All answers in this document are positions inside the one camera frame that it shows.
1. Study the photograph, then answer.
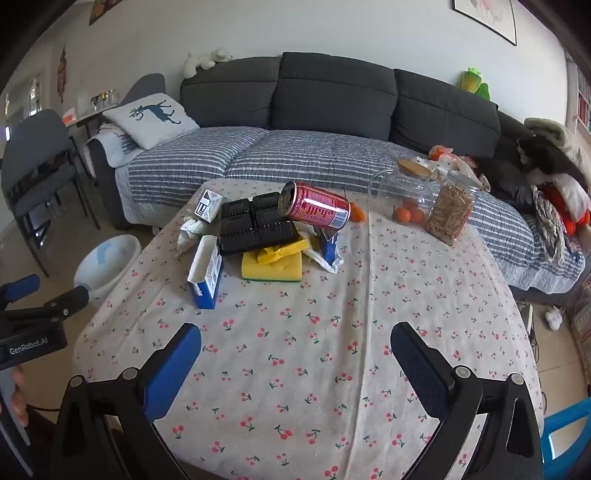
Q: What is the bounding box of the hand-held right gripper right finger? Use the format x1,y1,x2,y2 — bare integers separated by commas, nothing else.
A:
390,322,543,480

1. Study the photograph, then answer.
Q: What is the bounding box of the blue plastic stool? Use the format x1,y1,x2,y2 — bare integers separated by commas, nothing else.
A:
542,392,591,480

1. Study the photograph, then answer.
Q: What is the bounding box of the green yellow plush toy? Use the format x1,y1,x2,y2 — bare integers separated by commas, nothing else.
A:
459,68,491,101

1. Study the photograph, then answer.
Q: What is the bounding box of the clear jar with tan sticks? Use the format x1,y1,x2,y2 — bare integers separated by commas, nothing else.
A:
425,171,481,245

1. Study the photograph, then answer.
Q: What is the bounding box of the white deer print pillow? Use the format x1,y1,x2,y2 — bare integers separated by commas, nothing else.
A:
102,93,200,151

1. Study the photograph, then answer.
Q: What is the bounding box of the blue white packet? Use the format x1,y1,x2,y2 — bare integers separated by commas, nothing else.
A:
314,228,340,261

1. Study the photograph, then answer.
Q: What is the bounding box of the clear jar with bamboo lid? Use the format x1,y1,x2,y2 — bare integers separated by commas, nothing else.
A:
369,159,439,227

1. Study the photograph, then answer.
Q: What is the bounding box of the grey patterned cloth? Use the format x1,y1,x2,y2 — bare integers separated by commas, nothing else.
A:
531,185,568,269

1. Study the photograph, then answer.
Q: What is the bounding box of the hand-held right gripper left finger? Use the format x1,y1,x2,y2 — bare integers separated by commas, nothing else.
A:
50,323,204,480

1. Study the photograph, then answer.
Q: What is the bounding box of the blue white cardboard box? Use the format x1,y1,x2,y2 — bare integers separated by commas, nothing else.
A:
187,234,225,310

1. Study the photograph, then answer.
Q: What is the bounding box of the cherry print tablecloth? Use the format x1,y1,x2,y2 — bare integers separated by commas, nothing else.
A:
71,178,546,480

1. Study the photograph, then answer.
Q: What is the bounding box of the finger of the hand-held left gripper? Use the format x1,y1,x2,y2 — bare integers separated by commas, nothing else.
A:
0,274,41,311
0,285,90,329

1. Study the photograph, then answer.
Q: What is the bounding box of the grey striped quilted blanket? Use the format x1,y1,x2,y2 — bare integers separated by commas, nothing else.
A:
85,124,587,294

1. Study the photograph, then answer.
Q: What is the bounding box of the dark grey sofa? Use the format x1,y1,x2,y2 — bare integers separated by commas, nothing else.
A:
88,52,591,305

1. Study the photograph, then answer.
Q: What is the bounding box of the white snack wrapper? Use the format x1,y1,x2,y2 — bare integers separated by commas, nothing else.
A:
175,217,218,257

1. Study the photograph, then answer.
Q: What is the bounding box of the red drink can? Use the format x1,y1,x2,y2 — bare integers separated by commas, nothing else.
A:
278,181,352,230

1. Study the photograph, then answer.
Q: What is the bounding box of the framed wall picture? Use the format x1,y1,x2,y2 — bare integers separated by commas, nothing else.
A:
451,0,518,46

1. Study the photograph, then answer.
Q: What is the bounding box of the yellow snack wrapper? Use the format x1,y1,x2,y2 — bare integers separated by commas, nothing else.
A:
256,233,309,266

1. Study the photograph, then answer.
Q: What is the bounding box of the grey chair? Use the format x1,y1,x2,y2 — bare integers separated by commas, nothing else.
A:
121,74,167,104
0,109,101,278

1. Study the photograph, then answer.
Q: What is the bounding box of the cream white bag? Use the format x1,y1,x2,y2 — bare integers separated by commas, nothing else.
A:
418,154,491,191

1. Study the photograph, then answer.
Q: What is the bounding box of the red wall decoration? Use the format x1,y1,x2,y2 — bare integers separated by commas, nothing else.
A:
56,44,68,103

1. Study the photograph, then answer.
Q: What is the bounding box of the small white drink carton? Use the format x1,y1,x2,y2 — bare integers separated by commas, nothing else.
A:
194,188,225,223

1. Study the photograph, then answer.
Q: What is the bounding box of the white side table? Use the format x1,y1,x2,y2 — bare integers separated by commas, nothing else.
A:
65,108,116,139

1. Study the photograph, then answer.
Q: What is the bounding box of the black plastic tray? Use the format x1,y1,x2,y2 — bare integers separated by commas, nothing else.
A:
217,191,301,256

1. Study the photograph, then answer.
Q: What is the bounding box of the bookshelf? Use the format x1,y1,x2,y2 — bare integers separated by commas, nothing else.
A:
566,51,591,134

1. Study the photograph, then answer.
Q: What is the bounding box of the yellow green sponge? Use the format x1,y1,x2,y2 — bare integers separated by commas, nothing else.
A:
241,249,303,282

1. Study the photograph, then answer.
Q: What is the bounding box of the white plastic basin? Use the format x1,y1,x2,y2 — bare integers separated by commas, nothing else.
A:
74,234,142,301

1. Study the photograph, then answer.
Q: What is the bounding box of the person's left hand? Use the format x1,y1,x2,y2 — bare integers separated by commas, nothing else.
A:
11,366,32,428

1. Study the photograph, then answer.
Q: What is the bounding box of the red white plush toy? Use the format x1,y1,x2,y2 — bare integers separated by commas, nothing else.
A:
539,175,591,237

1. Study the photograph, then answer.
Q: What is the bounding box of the black grey plush toy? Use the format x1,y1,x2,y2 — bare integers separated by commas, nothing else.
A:
516,117,591,188

